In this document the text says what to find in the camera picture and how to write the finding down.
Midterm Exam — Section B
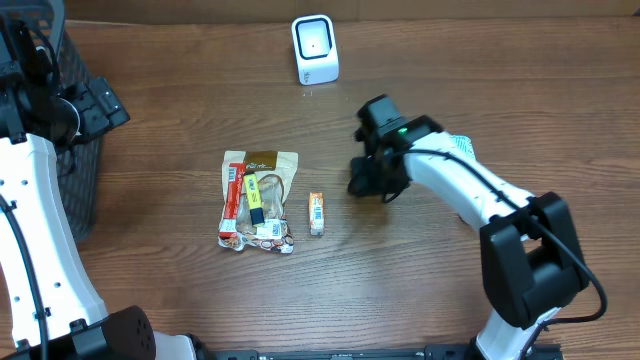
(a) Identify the orange snack packet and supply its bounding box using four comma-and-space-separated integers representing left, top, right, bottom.
308, 192, 325, 236

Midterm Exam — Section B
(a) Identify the teal snack packet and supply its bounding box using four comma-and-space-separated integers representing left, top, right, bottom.
451, 135, 476, 159

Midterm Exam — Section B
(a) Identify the brown snack pouch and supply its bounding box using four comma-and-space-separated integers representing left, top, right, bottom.
218, 150, 299, 254

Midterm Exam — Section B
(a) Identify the yellow black item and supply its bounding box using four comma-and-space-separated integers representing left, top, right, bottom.
243, 173, 264, 227

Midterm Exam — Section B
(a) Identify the red item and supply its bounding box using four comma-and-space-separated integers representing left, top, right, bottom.
219, 163, 246, 238

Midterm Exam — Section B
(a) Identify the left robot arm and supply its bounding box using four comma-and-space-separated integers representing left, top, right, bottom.
1, 17, 213, 359

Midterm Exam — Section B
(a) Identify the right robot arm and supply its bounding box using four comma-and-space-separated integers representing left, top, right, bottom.
348, 114, 595, 359

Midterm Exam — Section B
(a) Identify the white barcode scanner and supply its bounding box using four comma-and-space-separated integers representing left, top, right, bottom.
291, 14, 340, 86

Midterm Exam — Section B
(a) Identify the grey plastic mesh basket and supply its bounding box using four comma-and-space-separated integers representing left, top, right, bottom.
1, 0, 103, 243

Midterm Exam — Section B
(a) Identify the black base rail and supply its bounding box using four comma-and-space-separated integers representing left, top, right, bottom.
209, 342, 564, 360

